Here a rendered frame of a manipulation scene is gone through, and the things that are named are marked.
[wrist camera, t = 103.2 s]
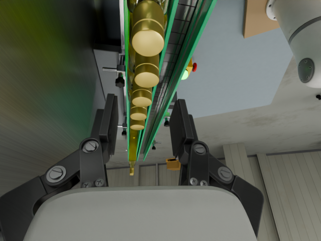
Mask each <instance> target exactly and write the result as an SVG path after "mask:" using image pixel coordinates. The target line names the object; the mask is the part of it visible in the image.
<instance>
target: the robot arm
mask: <svg viewBox="0 0 321 241"><path fill-rule="evenodd" d="M266 14H267V16H268V17H269V18H270V19H271V20H276V21H277V22H278V24H279V26H280V28H281V30H282V32H283V34H284V36H285V38H286V40H287V42H288V44H289V46H290V48H291V50H292V52H293V55H294V57H295V60H296V64H297V70H298V75H299V78H300V81H301V82H302V83H303V84H304V85H306V86H308V87H311V88H321V0H268V2H267V5H266ZM118 119H119V116H118V96H115V94H110V93H108V94H107V99H106V103H105V108H104V109H97V111H96V115H95V119H94V123H93V127H92V131H91V134H90V137H88V138H86V139H84V140H82V141H81V143H80V145H79V149H77V150H76V151H74V152H73V153H71V154H70V155H68V156H67V157H65V158H64V159H62V160H61V161H59V162H57V163H56V164H54V165H53V166H51V167H50V168H49V169H48V170H47V171H46V172H45V174H44V175H42V176H37V177H35V178H33V179H31V180H29V181H28V182H26V183H24V184H22V185H20V186H18V187H16V188H15V189H13V190H11V191H9V192H7V193H5V194H4V195H2V196H1V197H0V229H1V233H2V236H3V240H4V241H257V236H258V230H259V225H260V220H261V215H262V209H263V204H264V196H263V194H262V192H261V191H260V190H259V189H258V188H256V187H255V186H253V185H252V184H250V183H248V182H247V181H246V180H244V179H242V178H241V177H239V176H237V175H234V174H233V172H232V171H231V170H230V169H229V168H228V167H227V166H226V165H225V164H223V163H222V162H220V161H219V160H218V159H217V158H215V157H214V156H213V155H211V154H210V153H209V148H208V146H207V145H206V144H205V143H204V142H202V141H199V140H198V136H197V132H196V128H195V124H194V120H193V116H192V115H191V114H188V110H187V106H186V102H185V100H184V99H178V100H176V101H175V103H174V106H173V110H172V113H171V116H170V120H169V126H170V133H171V144H172V152H173V156H175V159H176V160H179V162H180V163H181V168H180V176H179V184H178V186H108V179H107V169H106V163H107V162H109V159H111V156H112V155H114V153H115V146H116V138H117V131H118ZM79 184H80V188H77V189H74V188H75V187H77V186H78V185H79Z"/></svg>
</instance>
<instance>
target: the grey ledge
mask: <svg viewBox="0 0 321 241"><path fill-rule="evenodd" d="M119 50H121V46H116V45H108V44H97V43H94V47H93V51H94V55H95V59H96V64H97V68H98V72H99V76H100V80H101V84H102V88H103V92H104V95H105V99H107V94H108V93H110V94H115V96H118V116H119V119H118V125H122V123H124V118H123V113H125V105H124V87H121V88H119V87H116V84H115V81H116V79H117V78H118V76H117V73H116V72H108V71H103V70H102V68H103V67H110V68H117V65H119V62H120V60H119V56H118V53H119ZM122 132H123V129H122V127H118V131H117V138H116V140H126V136H122Z"/></svg>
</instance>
